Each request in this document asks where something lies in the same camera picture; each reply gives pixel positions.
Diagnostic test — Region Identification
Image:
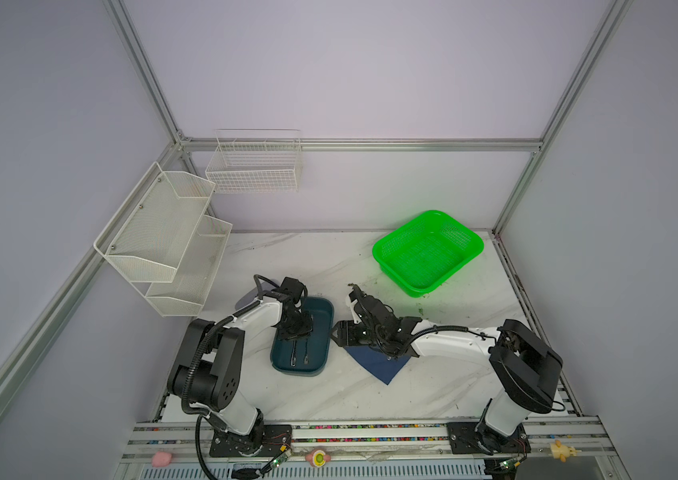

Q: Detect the white mesh two-tier shelf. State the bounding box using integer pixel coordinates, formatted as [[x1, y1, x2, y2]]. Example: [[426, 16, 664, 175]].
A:
[[93, 163, 232, 317]]

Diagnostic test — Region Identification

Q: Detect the pink green round toy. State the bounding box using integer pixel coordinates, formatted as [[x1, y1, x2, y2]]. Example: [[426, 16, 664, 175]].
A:
[[305, 449, 331, 468]]

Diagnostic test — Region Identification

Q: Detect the teal plastic utensil tray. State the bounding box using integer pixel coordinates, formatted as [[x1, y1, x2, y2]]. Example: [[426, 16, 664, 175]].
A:
[[270, 297, 334, 377]]

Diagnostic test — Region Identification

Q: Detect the pink small toy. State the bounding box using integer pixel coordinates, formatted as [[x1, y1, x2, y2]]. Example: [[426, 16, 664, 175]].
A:
[[151, 451, 172, 468]]

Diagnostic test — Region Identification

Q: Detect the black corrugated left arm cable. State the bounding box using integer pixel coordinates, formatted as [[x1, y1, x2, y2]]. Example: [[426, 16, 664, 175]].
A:
[[179, 274, 283, 480]]

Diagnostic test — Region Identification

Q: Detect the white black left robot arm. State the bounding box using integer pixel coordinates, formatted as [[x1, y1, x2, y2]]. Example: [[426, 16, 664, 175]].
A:
[[167, 296, 307, 436]]

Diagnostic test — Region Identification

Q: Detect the dark blue paper napkin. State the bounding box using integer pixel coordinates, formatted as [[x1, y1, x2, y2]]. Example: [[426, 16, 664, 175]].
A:
[[345, 346, 410, 385]]

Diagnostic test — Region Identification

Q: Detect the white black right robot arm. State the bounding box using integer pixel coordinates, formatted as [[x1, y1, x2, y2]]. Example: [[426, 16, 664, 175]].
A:
[[330, 284, 563, 455]]

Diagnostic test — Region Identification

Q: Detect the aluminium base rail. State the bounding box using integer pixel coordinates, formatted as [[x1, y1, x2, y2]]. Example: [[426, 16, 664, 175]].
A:
[[114, 417, 629, 479]]

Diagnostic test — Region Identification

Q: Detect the green perforated plastic basket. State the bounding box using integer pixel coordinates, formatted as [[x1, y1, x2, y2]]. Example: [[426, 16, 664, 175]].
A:
[[372, 210, 484, 298]]

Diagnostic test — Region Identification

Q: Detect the grey oval stone pad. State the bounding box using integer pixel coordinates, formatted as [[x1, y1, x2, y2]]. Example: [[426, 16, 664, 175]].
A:
[[234, 288, 258, 311]]

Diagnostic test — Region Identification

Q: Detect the yellow small toy figure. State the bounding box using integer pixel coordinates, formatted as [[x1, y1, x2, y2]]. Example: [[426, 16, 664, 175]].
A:
[[550, 439, 581, 463]]

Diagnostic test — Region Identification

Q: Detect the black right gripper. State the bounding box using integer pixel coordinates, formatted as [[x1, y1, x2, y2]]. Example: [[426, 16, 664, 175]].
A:
[[324, 320, 383, 348]]

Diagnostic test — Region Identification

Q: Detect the white wire wall basket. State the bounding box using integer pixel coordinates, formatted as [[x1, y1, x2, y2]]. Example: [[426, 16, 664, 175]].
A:
[[205, 129, 303, 194]]

